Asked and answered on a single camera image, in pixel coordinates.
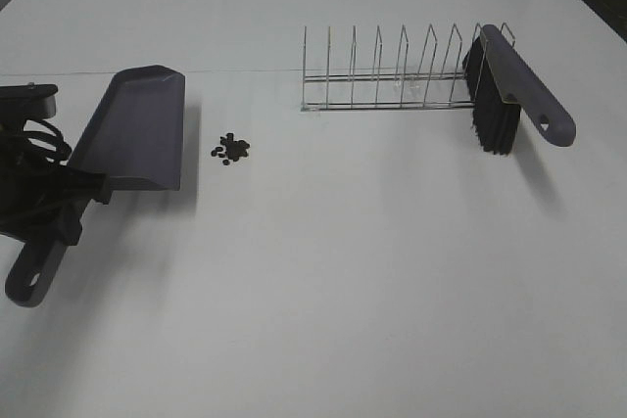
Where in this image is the metal wire dish rack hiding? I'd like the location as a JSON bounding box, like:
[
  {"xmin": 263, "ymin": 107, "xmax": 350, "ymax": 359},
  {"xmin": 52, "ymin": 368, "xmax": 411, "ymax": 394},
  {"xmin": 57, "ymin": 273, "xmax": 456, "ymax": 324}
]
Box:
[{"xmin": 300, "ymin": 23, "xmax": 488, "ymax": 113}]

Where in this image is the black cable bundle left arm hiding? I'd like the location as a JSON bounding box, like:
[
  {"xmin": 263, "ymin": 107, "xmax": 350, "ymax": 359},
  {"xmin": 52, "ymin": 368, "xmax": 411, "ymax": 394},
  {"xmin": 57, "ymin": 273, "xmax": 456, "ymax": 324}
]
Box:
[{"xmin": 12, "ymin": 118, "xmax": 72, "ymax": 164}]

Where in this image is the purple plastic dustpan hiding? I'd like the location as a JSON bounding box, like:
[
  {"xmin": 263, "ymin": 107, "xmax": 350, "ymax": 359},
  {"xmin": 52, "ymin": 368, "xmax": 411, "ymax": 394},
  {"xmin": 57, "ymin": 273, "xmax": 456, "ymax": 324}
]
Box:
[{"xmin": 5, "ymin": 65, "xmax": 185, "ymax": 307}]

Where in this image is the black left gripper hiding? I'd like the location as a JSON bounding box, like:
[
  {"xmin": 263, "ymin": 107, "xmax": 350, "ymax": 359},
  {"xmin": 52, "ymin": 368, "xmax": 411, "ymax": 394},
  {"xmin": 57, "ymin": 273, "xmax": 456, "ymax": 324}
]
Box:
[{"xmin": 1, "ymin": 83, "xmax": 106, "ymax": 247}]

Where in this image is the pile of coffee beans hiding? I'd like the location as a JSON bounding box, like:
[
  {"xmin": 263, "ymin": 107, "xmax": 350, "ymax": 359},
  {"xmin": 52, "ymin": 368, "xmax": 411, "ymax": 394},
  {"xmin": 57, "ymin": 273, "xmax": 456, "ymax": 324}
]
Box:
[{"xmin": 210, "ymin": 132, "xmax": 251, "ymax": 165}]

